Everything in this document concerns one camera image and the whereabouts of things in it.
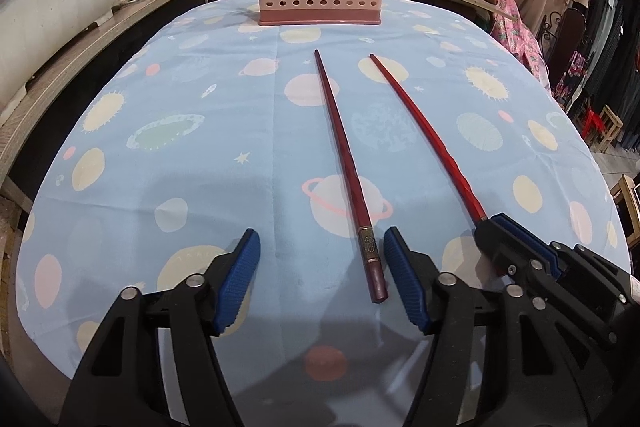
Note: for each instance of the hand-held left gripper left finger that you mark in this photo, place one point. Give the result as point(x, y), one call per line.
point(240, 279)

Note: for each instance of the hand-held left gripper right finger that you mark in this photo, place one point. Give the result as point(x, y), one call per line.
point(405, 282)

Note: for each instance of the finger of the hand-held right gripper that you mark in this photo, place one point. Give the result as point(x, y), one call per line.
point(555, 262)
point(500, 252)

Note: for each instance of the dark red chopstick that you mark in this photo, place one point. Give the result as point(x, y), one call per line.
point(345, 157)

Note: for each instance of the blue planet print tablecloth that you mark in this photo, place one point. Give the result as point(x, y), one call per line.
point(200, 187)

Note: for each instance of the red stool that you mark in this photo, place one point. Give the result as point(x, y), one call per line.
point(595, 122)

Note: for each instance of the pink floral cloth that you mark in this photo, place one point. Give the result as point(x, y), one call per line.
point(515, 27)

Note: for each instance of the black metal chair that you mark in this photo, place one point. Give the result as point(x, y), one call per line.
point(570, 32)

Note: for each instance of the wooden shelf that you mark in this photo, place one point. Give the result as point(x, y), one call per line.
point(75, 52)

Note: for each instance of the white plastic tub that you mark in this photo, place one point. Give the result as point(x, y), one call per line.
point(50, 7)

